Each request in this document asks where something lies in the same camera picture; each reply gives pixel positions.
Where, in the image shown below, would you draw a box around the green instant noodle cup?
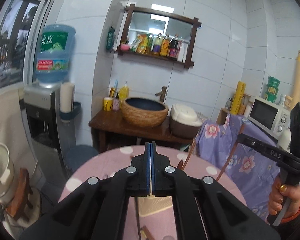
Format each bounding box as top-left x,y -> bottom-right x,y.
263,87 -> 279,103
267,76 -> 281,89

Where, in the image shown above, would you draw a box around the brushes in cup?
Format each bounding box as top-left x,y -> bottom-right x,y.
109,79 -> 119,98

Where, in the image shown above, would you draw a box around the white squeeze bottle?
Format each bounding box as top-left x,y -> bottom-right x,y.
177,40 -> 185,62

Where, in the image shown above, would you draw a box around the pink polka-dot tablecloth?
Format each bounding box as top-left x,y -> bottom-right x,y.
59,145 -> 248,240

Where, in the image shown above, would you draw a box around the yellow dish soap bottle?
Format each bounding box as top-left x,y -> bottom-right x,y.
118,81 -> 130,103

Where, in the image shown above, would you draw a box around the cream perforated utensil basket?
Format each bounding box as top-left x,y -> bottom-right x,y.
134,195 -> 177,218

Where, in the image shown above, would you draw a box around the purple floral cloth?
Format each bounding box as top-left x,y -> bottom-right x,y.
194,114 -> 290,220

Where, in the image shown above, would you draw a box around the blue cup holder tray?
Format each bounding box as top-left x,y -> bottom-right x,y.
59,102 -> 82,121

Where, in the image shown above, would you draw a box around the white paper cup tube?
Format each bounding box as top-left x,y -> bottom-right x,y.
60,82 -> 75,112

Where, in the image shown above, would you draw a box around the orange-label bottle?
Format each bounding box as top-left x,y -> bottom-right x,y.
160,34 -> 171,57

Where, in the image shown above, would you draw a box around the dark soy sauce bottle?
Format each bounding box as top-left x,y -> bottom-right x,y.
168,34 -> 180,60

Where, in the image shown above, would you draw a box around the small pink bottle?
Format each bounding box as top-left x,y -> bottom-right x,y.
112,94 -> 121,111

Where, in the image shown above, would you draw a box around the person's right hand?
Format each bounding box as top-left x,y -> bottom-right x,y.
268,175 -> 300,223

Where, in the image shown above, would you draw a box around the yellow snack bag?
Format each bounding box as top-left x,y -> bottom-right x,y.
135,34 -> 149,54

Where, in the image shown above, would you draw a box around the bamboo faucet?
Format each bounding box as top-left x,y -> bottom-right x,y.
155,86 -> 168,103

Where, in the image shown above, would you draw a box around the green hanging packet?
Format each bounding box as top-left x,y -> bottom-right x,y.
106,26 -> 116,53

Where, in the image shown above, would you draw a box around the short yellow roll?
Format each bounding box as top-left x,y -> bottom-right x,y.
229,81 -> 247,115

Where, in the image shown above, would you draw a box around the dark wooden counter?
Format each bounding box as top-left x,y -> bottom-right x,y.
89,109 -> 201,153

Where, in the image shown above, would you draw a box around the grey water dispenser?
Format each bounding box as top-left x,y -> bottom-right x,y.
24,82 -> 77,155

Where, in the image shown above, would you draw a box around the beige fabric cover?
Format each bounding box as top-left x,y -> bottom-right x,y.
0,88 -> 33,157

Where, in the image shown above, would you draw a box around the tall yellow foam roll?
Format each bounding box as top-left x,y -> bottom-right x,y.
289,50 -> 300,103

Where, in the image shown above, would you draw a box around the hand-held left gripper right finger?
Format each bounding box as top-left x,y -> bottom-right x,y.
151,142 -> 282,240

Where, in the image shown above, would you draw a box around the dark chopstick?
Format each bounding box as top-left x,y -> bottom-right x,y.
134,196 -> 142,240

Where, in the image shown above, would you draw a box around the white microwave oven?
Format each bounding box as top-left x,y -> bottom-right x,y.
247,97 -> 292,138

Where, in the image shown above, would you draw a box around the purple-label bottle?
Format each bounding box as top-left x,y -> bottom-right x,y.
152,33 -> 163,56

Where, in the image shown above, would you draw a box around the blue round stool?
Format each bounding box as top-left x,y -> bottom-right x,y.
64,144 -> 100,173

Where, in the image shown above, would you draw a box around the white brown rice cooker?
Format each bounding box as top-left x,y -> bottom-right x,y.
169,103 -> 203,139

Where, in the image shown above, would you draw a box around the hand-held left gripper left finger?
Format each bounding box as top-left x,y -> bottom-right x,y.
20,142 -> 151,240

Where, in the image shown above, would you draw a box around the beige padded seat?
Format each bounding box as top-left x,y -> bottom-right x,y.
4,200 -> 43,228

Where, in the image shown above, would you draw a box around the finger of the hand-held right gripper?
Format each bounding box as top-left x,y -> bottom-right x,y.
237,133 -> 270,155

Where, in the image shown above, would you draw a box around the wicker basin sink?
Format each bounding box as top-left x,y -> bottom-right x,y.
121,97 -> 169,128

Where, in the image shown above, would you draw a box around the wooden crate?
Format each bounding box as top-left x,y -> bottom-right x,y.
216,94 -> 256,126

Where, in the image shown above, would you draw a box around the wooden framed mirror shelf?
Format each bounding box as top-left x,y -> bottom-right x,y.
117,4 -> 202,69

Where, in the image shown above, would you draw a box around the sliding window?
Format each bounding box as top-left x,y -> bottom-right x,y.
0,0 -> 58,93

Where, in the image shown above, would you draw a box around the blue water jug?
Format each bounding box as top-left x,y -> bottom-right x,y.
34,24 -> 76,88

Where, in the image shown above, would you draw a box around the small dark wooden stool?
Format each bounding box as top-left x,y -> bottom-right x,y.
14,167 -> 35,222

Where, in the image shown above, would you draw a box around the green bottle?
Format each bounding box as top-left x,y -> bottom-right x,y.
147,33 -> 156,55

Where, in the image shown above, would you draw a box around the reddish wooden chopstick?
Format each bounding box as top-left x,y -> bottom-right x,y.
216,124 -> 245,182
181,139 -> 197,171

